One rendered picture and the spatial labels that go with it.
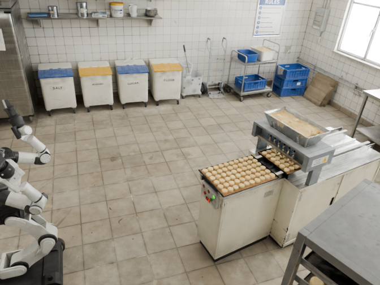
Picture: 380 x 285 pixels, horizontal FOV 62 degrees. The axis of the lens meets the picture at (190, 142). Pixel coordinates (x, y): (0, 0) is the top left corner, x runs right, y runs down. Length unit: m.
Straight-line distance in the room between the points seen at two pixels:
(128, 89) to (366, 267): 5.23
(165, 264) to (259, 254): 0.96
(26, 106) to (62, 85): 0.67
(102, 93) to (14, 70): 1.40
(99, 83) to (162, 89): 1.16
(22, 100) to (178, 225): 3.32
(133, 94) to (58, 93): 1.27
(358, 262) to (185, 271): 2.28
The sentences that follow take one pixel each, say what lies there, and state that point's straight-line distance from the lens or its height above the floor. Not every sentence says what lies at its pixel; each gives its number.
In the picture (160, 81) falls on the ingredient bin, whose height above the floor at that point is 0.51.
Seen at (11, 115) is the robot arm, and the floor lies 1.49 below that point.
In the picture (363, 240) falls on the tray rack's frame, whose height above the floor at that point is 1.82.
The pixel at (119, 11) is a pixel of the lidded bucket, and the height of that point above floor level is 1.66.
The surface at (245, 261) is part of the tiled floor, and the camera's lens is 3.35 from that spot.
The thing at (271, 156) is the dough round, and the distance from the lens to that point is 3.16.
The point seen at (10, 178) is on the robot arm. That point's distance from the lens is 2.14.
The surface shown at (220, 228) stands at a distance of 2.89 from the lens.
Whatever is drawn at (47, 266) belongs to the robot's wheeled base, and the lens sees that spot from 3.16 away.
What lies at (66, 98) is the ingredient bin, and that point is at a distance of 5.87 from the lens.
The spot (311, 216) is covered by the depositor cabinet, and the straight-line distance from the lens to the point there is 3.48.
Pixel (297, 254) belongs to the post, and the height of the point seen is 1.73.
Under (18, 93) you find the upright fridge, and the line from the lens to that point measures 5.59.
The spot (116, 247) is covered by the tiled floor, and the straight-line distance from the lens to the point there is 3.40.
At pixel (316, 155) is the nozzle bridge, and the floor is 1.18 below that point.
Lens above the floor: 2.57
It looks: 31 degrees down
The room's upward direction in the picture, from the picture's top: 4 degrees clockwise
